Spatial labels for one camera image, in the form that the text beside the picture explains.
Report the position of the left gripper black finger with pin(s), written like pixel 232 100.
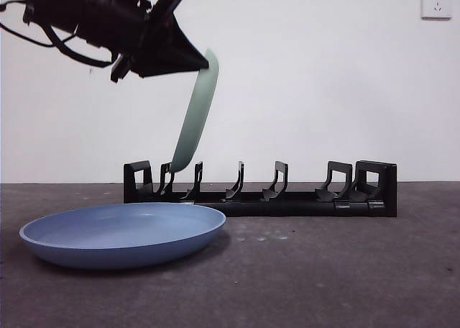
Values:
pixel 176 42
pixel 161 63

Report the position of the green round plate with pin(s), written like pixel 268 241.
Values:
pixel 196 119

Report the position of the black plastic plate rack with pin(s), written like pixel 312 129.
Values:
pixel 287 207

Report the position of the white wall socket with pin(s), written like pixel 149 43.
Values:
pixel 437 9

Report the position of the blue round plate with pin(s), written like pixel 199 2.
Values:
pixel 122 249

